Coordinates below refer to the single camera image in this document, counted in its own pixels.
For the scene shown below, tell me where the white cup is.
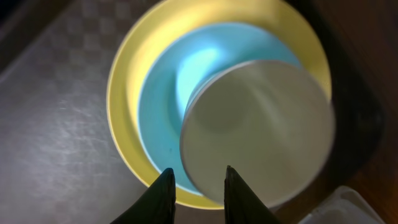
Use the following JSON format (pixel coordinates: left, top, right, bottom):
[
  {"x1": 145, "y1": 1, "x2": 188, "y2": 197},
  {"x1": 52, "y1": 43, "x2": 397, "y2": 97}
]
[{"x1": 180, "y1": 60, "x2": 335, "y2": 207}]

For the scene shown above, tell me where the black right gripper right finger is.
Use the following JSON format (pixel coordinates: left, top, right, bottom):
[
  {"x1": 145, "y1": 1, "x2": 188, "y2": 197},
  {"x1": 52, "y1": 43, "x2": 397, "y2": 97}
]
[{"x1": 224, "y1": 166, "x2": 280, "y2": 224}]

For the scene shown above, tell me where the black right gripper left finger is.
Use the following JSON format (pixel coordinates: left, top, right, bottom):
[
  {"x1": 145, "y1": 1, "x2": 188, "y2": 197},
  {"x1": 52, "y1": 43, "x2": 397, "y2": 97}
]
[{"x1": 111, "y1": 168, "x2": 176, "y2": 224}]

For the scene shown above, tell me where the clear plastic container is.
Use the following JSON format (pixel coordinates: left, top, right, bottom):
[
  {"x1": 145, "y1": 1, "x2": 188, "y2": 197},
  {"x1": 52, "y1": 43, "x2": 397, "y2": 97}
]
[{"x1": 298, "y1": 185, "x2": 385, "y2": 224}]

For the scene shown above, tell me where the dark brown serving tray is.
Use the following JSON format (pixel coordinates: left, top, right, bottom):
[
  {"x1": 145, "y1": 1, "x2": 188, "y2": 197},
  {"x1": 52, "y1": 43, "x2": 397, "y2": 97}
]
[{"x1": 0, "y1": 0, "x2": 386, "y2": 224}]

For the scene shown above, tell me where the yellow-green plate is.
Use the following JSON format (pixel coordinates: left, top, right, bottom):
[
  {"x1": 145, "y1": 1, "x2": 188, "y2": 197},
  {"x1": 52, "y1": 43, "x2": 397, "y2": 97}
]
[{"x1": 106, "y1": 0, "x2": 333, "y2": 210}]

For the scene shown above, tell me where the light blue small plate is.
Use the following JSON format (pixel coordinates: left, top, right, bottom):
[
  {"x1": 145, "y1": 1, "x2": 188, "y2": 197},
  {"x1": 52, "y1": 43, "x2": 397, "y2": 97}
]
[{"x1": 137, "y1": 22, "x2": 302, "y2": 195}]

